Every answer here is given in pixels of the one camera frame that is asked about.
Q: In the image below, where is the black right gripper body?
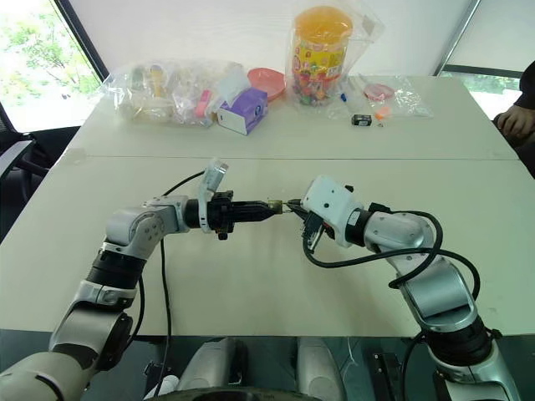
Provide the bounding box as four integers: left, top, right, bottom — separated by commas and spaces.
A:
299, 210, 335, 254

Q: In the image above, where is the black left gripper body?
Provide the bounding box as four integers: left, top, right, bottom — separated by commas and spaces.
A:
207, 190, 236, 241

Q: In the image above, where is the bystander bare hand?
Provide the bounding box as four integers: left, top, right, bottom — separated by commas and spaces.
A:
493, 103, 535, 138

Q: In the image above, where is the purple tissue box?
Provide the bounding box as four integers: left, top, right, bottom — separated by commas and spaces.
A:
216, 86, 269, 137

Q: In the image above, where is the pink plastic bowl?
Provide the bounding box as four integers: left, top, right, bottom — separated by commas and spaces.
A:
246, 67, 288, 104

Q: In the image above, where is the clear bag of small toys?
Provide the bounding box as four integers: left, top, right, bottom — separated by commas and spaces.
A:
101, 58, 248, 127

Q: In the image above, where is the silver rounded robot leg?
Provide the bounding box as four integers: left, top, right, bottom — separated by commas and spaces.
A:
178, 336, 249, 393
295, 335, 349, 401

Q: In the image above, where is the clear bag with pink disc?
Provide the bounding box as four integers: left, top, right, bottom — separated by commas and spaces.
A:
357, 74, 435, 121

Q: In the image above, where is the orange-lidded candy jar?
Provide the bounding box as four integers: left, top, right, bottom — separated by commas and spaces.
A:
291, 6, 354, 108

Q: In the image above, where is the clear bag around jar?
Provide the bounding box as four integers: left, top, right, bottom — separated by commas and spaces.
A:
285, 4, 386, 113

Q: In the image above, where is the dark rounded robot torso rim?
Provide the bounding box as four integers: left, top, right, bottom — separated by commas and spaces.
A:
146, 385, 323, 401

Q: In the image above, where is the black office chair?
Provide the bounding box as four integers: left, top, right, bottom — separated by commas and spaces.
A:
0, 99, 81, 243

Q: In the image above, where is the bystander dark sleeve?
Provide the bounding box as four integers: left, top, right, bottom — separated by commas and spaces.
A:
512, 59, 535, 110

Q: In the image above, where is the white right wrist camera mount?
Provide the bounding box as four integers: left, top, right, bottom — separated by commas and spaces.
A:
299, 174, 364, 248

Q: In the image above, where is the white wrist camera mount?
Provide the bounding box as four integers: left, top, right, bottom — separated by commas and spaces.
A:
197, 157, 232, 234
299, 174, 364, 248

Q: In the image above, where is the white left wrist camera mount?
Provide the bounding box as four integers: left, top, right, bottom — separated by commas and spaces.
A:
197, 157, 232, 234

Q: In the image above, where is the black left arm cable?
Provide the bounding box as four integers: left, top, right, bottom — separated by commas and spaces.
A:
134, 170, 206, 398

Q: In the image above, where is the black bracket under table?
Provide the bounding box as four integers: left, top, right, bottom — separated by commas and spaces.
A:
370, 352, 405, 401

